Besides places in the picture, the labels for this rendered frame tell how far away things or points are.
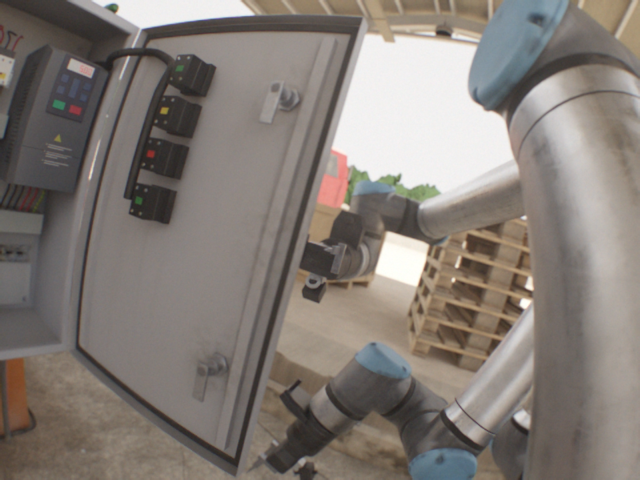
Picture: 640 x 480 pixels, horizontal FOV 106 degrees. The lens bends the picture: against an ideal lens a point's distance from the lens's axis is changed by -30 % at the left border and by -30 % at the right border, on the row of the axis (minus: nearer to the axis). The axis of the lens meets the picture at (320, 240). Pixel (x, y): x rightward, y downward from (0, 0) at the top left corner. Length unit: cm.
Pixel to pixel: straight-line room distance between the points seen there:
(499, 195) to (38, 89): 70
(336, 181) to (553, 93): 1039
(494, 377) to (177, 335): 43
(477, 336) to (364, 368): 174
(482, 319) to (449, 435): 174
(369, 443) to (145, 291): 131
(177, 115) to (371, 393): 49
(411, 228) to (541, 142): 60
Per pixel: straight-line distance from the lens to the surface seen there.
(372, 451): 166
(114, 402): 168
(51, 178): 61
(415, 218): 76
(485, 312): 220
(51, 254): 76
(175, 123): 45
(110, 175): 60
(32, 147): 60
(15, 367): 135
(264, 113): 38
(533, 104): 23
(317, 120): 40
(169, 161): 46
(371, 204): 74
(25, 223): 73
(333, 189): 1052
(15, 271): 82
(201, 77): 48
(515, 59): 24
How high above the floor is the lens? 101
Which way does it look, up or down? 4 degrees down
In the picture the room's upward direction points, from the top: 16 degrees clockwise
